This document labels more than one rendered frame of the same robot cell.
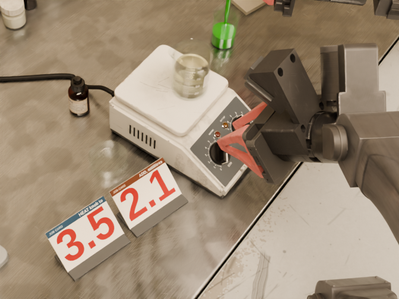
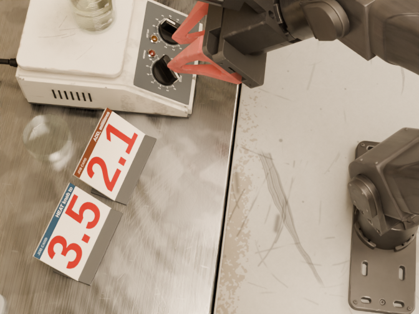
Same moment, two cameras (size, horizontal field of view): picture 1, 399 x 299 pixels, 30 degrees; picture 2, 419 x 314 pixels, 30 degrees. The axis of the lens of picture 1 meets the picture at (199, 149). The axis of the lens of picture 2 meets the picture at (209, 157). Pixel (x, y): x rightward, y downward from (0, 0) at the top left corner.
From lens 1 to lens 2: 0.17 m
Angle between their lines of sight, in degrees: 15
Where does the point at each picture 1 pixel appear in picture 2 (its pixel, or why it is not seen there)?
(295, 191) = not seen: hidden behind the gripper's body
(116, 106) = (27, 76)
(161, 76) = (57, 19)
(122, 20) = not seen: outside the picture
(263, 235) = (251, 134)
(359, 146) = (366, 14)
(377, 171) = (402, 34)
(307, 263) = (309, 140)
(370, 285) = (411, 142)
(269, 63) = not seen: outside the picture
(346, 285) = (388, 156)
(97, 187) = (52, 174)
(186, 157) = (133, 95)
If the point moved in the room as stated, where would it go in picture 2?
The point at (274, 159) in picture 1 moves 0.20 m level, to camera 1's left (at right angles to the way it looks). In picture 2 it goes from (248, 60) to (47, 128)
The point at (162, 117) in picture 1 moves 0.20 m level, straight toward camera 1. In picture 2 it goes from (87, 65) to (163, 217)
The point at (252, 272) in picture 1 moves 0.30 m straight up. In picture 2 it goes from (261, 179) to (285, 34)
